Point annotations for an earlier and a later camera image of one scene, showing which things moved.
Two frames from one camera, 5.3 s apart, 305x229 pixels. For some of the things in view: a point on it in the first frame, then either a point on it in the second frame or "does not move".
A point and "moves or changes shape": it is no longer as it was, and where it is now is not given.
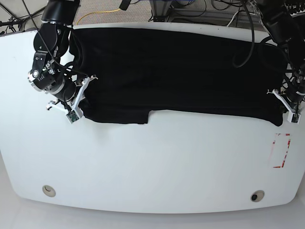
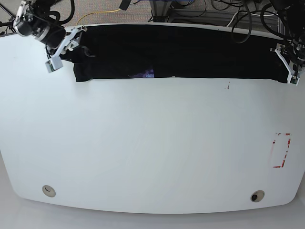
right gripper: x=295 y=91 → x=296 y=48
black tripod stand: x=14 y=21 does not move
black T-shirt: x=224 y=75 moves or changes shape
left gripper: x=56 y=84 → x=50 y=34
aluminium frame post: x=161 y=10 does not move
